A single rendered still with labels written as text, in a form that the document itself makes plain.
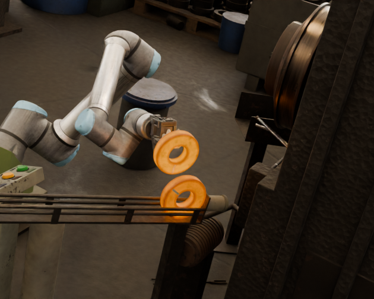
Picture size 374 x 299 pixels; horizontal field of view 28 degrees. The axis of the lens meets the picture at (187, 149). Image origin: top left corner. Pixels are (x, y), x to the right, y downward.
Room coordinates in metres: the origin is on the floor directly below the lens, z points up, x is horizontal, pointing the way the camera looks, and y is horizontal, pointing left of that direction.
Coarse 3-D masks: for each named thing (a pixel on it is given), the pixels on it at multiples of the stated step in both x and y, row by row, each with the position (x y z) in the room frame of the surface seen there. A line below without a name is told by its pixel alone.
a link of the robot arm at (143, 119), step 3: (144, 114) 2.43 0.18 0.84; (147, 114) 2.42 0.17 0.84; (141, 117) 2.41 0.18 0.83; (144, 117) 2.40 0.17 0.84; (147, 117) 2.40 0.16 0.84; (138, 120) 2.41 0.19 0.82; (141, 120) 2.40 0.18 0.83; (144, 120) 2.39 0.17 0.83; (147, 120) 2.39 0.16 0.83; (138, 123) 2.40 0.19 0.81; (141, 123) 2.38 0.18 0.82; (144, 123) 2.38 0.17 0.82; (138, 126) 2.39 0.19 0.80; (141, 126) 2.38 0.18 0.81; (138, 129) 2.39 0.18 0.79; (141, 129) 2.37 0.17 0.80; (138, 132) 2.40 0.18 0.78; (141, 132) 2.37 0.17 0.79; (141, 135) 2.39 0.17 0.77; (144, 135) 2.38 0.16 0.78; (147, 138) 2.38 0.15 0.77; (150, 138) 2.39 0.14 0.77
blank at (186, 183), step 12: (180, 180) 2.12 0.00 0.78; (192, 180) 2.13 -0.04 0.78; (168, 192) 2.09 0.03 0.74; (180, 192) 2.12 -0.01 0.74; (192, 192) 2.14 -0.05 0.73; (204, 192) 2.16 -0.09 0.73; (168, 204) 2.10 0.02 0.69; (180, 204) 2.15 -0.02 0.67; (192, 204) 2.15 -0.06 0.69; (180, 216) 2.13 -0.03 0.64
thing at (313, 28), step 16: (320, 16) 2.45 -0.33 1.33; (304, 32) 2.39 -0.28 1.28; (320, 32) 2.38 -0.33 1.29; (304, 48) 2.35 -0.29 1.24; (288, 64) 2.32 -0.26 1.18; (304, 64) 2.32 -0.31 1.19; (288, 80) 2.32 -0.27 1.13; (288, 96) 2.31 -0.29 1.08; (288, 112) 2.33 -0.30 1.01; (288, 128) 2.41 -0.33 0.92
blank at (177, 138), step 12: (180, 132) 2.22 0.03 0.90; (156, 144) 2.20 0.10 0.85; (168, 144) 2.18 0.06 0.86; (180, 144) 2.21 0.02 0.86; (192, 144) 2.23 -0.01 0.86; (156, 156) 2.17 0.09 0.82; (168, 156) 2.19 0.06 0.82; (180, 156) 2.24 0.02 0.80; (192, 156) 2.24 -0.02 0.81; (168, 168) 2.20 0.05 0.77; (180, 168) 2.22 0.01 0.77
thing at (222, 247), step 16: (240, 96) 3.16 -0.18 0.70; (256, 96) 3.18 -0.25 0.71; (240, 112) 3.17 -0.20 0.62; (256, 112) 3.18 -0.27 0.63; (272, 112) 3.20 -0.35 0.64; (240, 128) 3.03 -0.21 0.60; (256, 128) 2.91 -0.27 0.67; (272, 128) 2.93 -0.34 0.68; (256, 144) 3.00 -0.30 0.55; (272, 144) 2.93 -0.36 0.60; (256, 160) 3.01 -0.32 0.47; (240, 192) 3.00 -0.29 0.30; (224, 240) 3.02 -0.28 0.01; (240, 240) 3.06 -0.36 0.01
